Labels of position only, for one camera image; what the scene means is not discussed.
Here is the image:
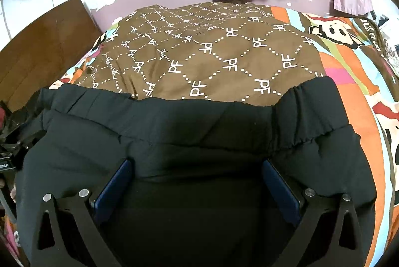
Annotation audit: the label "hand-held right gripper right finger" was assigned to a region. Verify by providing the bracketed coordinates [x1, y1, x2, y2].
[261, 159, 365, 267]

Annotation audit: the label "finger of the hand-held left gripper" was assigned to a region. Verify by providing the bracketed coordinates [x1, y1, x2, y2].
[14, 89, 50, 151]

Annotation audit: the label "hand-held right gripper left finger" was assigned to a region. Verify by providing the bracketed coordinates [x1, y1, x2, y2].
[29, 159, 134, 267]

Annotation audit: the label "black pants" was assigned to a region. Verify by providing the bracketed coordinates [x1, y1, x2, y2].
[14, 75, 378, 267]

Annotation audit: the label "person's left hand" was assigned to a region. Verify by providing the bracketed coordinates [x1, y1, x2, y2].
[0, 178, 18, 204]

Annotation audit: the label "wooden headboard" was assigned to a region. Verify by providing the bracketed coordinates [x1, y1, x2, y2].
[0, 0, 102, 107]

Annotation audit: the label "printed blanket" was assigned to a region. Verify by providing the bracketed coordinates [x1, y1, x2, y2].
[0, 2, 399, 267]

